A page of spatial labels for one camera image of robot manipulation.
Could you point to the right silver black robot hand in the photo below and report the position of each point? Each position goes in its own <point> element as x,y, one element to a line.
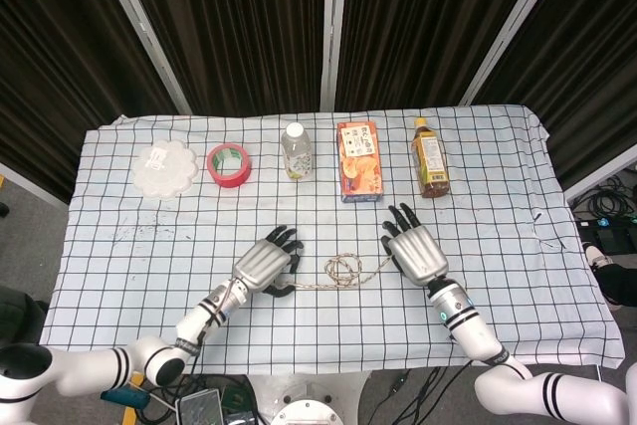
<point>418,256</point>

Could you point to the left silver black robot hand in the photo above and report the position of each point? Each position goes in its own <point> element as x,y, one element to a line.
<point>261,266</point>

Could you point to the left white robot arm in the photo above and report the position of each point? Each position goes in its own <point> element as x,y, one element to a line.
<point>199,320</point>

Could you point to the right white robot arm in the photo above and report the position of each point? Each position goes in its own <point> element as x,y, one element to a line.
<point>473,330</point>

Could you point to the red tape roll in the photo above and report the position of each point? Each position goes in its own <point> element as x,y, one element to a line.
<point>234,177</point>

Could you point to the brown tea bottle yellow label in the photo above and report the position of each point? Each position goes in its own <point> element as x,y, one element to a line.
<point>430,161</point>

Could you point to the orange snack box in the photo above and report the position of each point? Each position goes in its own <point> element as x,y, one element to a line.
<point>360,166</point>

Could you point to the white black checkered tablecloth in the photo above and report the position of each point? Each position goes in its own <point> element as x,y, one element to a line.
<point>149,271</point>

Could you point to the clear bottle white cap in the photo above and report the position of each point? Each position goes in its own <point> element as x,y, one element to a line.
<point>297,156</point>

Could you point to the white flower-shaped plastic lid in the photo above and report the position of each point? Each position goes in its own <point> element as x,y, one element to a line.
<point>164,171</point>

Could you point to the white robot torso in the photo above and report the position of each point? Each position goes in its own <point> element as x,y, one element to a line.
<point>306,410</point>

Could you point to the person leg with white shoe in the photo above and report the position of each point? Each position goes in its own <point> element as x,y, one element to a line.
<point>622,283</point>

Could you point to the black pleated curtain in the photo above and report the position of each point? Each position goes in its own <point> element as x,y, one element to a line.
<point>50,71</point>
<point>423,22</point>
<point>224,22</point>
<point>587,71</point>

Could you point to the white metal frame rail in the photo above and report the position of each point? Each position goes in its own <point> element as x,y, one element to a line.
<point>30,185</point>
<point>602,182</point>

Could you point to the white metal frame post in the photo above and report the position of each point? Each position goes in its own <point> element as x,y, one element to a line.
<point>515,22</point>
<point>144,29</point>
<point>332,22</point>

